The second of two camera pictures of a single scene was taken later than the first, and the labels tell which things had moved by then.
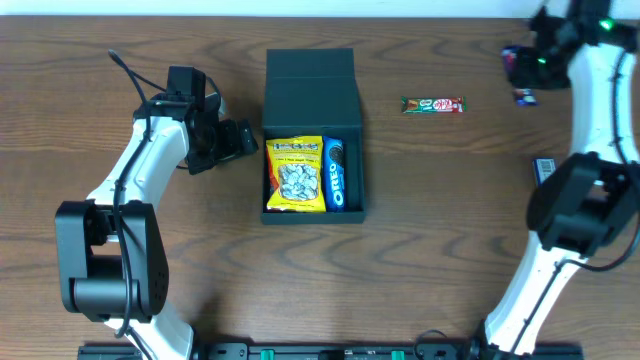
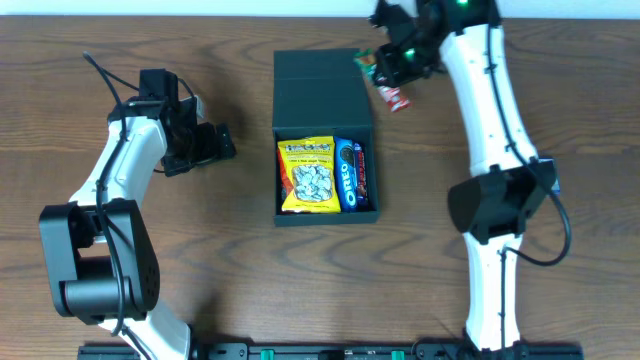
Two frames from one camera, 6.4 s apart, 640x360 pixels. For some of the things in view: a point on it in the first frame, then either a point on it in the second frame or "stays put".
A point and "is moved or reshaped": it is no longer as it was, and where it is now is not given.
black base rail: [330, 352] stays put
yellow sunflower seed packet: [297, 160] is moved or reshaped
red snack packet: [271, 177] to [286, 184]
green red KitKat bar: [434, 104] to [394, 96]
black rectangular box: [312, 155] is moved or reshaped
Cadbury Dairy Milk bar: [524, 97] to [361, 178]
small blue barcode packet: [544, 168] stays put
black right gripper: [530, 67] to [388, 70]
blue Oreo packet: [333, 151] to [346, 174]
